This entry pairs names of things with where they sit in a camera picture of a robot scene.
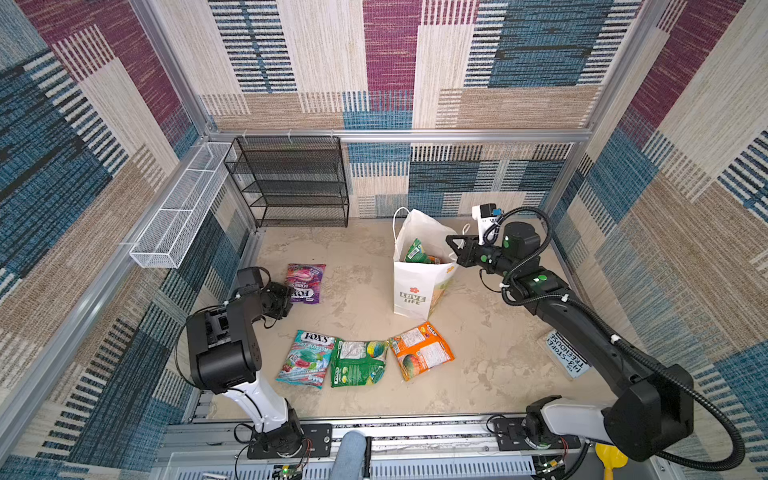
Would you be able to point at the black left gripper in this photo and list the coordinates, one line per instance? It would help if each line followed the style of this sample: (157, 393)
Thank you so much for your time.
(284, 294)

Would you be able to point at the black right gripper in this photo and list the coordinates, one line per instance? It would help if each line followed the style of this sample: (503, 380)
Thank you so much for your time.
(468, 249)

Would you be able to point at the purple Fox's candy bag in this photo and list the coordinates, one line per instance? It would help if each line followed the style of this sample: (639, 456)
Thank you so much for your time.
(305, 280)

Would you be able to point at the green-yellow snack bag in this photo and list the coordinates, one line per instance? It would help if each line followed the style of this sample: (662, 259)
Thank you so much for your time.
(417, 254)

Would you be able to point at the white paper bag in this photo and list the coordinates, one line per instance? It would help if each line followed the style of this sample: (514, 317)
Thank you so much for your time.
(418, 287)

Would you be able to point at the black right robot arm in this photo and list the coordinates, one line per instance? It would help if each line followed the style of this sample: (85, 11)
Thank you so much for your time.
(654, 405)

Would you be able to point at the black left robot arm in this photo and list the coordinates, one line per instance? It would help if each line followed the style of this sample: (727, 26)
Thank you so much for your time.
(225, 357)

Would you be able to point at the teal pink Fox's candy bag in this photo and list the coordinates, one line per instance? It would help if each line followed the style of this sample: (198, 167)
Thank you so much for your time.
(308, 360)

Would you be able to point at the green snack bag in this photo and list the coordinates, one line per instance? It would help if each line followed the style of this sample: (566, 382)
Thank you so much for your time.
(357, 363)

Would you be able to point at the orange snack bag centre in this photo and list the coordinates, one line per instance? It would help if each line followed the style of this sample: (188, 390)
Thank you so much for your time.
(420, 350)

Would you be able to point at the grey cylinder at front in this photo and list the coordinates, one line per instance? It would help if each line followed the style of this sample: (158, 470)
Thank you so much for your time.
(350, 458)

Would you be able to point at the yellow plastic shovel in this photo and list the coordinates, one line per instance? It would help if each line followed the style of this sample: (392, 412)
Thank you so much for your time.
(612, 459)

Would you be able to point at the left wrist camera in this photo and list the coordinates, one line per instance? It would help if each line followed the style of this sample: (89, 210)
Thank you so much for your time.
(252, 279)

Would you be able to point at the black wire shelf rack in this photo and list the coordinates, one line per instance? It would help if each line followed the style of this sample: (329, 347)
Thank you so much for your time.
(291, 182)

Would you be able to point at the white wire mesh basket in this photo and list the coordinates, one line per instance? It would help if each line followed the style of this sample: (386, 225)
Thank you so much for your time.
(166, 240)

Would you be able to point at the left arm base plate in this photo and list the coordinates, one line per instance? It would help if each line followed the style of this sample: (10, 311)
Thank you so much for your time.
(288, 442)

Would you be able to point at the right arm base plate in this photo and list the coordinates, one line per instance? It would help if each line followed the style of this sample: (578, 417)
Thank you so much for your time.
(511, 436)

